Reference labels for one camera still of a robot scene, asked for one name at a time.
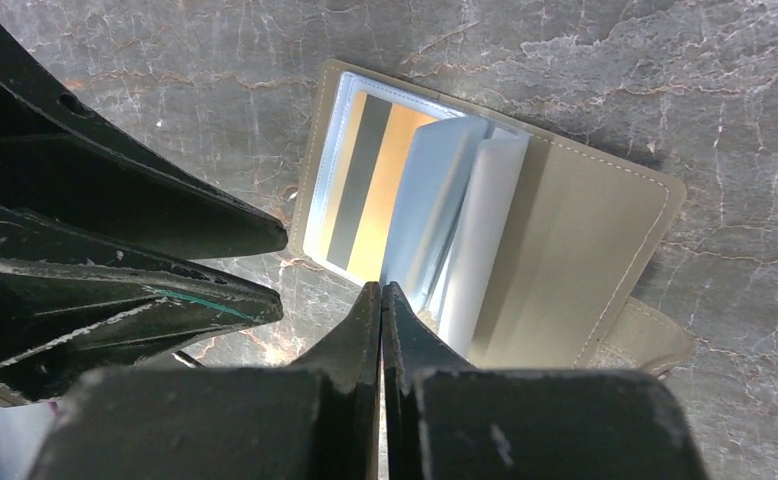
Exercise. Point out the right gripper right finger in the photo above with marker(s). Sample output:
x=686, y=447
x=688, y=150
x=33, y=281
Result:
x=449, y=420

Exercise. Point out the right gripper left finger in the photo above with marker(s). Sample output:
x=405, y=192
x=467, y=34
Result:
x=316, y=418

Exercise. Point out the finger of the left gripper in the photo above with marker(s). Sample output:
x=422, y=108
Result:
x=63, y=161
x=71, y=302

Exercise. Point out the olive card holder wallet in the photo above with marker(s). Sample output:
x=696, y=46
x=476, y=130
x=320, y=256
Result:
x=522, y=247

